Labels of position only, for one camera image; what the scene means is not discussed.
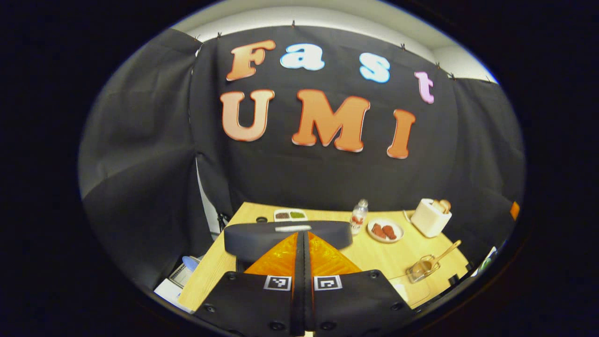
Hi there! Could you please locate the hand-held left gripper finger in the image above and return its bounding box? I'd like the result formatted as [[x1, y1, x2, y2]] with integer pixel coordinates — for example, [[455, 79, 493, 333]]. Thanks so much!
[[304, 232, 415, 337], [194, 232, 305, 337]]

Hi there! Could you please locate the black silver rice cooker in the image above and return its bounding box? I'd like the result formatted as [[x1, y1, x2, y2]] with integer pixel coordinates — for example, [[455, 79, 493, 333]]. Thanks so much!
[[224, 220, 353, 272]]

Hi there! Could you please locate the wooden spoon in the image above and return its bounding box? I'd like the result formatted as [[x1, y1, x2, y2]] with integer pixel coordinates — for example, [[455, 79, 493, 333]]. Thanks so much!
[[412, 240, 461, 278]]

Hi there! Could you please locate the white toaster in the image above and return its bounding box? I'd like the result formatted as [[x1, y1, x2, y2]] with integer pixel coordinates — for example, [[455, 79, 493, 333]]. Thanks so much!
[[410, 198, 453, 238]]

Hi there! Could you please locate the white divided condiment dish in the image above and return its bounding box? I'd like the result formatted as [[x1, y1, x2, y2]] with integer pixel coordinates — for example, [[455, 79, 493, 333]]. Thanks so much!
[[274, 209, 308, 222]]

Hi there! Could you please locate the clear plastic drink bottle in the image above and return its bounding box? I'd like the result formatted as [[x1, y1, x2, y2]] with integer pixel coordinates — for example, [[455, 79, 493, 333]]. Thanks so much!
[[350, 199, 369, 235]]

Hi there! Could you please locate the white round plate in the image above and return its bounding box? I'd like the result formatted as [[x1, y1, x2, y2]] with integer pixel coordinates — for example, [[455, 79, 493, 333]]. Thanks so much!
[[367, 219, 404, 243]]

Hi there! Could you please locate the white box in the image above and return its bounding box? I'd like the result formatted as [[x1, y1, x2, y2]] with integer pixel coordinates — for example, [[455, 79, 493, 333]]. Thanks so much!
[[153, 277, 195, 313]]

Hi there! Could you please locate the black backdrop cloth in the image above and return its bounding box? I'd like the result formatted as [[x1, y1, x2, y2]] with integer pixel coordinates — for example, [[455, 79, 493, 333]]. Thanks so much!
[[79, 26, 526, 291]]

